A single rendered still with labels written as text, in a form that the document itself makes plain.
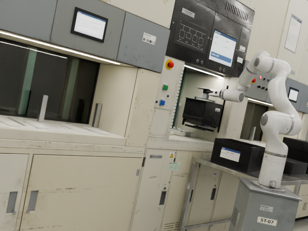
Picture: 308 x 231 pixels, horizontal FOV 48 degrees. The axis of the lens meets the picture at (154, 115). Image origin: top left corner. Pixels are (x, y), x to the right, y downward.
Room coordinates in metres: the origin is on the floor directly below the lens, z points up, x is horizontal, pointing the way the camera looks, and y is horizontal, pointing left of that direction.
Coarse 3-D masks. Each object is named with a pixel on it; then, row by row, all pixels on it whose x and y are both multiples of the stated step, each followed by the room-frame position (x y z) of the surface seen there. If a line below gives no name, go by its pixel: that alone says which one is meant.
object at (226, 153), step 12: (216, 144) 2.40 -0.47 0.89; (228, 144) 2.34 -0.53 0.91; (240, 144) 2.30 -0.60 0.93; (252, 144) 2.53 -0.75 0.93; (216, 156) 2.38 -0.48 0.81; (228, 156) 2.33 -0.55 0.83; (240, 156) 2.28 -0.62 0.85; (252, 156) 2.28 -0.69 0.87; (240, 168) 2.27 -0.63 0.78; (252, 168) 2.32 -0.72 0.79
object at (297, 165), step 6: (288, 162) 2.51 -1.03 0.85; (294, 162) 2.54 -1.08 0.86; (300, 162) 2.62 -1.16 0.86; (288, 168) 2.50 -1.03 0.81; (294, 168) 2.52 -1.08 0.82; (300, 168) 2.60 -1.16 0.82; (306, 168) 2.67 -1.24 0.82; (288, 174) 2.50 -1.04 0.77; (294, 174) 2.54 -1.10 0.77; (300, 174) 2.61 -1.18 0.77
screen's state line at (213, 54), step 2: (212, 52) 2.51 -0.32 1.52; (214, 52) 2.53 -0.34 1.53; (212, 54) 2.51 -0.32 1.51; (214, 54) 2.53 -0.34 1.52; (216, 54) 2.55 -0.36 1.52; (218, 54) 2.56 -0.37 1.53; (214, 56) 2.54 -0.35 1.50; (216, 56) 2.55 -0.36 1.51; (218, 56) 2.56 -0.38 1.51; (220, 56) 2.58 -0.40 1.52; (222, 56) 2.60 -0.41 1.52; (224, 56) 2.61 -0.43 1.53; (218, 58) 2.57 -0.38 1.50; (220, 58) 2.59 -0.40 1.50; (222, 58) 2.60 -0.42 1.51; (224, 58) 2.62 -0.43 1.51; (226, 58) 2.63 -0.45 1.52; (228, 58) 2.65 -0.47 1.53; (224, 60) 2.62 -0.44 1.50; (226, 60) 2.64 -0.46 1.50; (228, 60) 2.65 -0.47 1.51; (230, 60) 2.67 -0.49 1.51; (230, 62) 2.67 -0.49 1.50
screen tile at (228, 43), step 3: (225, 39) 2.59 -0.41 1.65; (225, 42) 2.60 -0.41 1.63; (228, 42) 2.62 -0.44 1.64; (231, 42) 2.65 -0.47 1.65; (225, 45) 2.60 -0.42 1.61; (228, 45) 2.63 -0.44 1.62; (231, 45) 2.65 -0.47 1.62; (234, 45) 2.68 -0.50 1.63; (231, 48) 2.66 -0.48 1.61; (225, 51) 2.62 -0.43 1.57; (228, 51) 2.64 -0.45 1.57; (231, 51) 2.67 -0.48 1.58; (225, 54) 2.62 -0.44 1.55; (228, 54) 2.64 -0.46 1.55; (231, 54) 2.67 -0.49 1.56
